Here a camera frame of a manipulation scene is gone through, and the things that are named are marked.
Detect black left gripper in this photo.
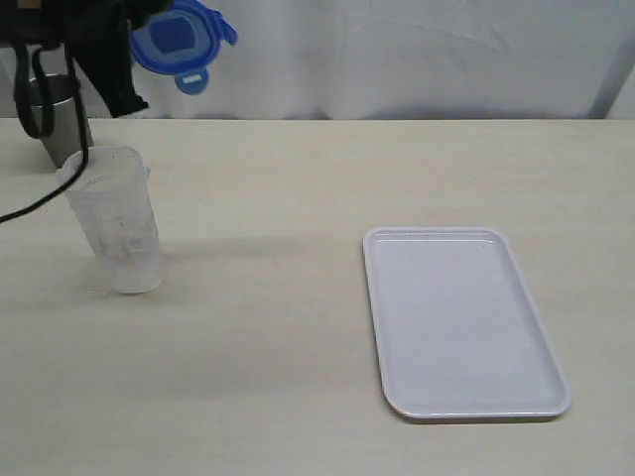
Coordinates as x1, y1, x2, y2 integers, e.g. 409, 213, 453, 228
1, 0, 172, 118

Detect blue plastic snap lid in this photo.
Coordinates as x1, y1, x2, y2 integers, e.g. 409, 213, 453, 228
130, 1, 238, 95

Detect stainless steel cup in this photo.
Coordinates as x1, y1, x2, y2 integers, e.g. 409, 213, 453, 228
29, 74, 94, 169

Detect tall translucent plastic container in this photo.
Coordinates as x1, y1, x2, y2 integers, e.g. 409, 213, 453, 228
64, 146, 164, 295

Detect white backdrop curtain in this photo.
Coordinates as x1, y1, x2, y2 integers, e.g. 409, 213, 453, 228
133, 1, 634, 119

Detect white rectangular tray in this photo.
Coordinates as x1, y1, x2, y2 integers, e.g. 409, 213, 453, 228
362, 227, 572, 421

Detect black cable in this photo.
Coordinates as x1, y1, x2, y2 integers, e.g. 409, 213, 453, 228
0, 42, 95, 224

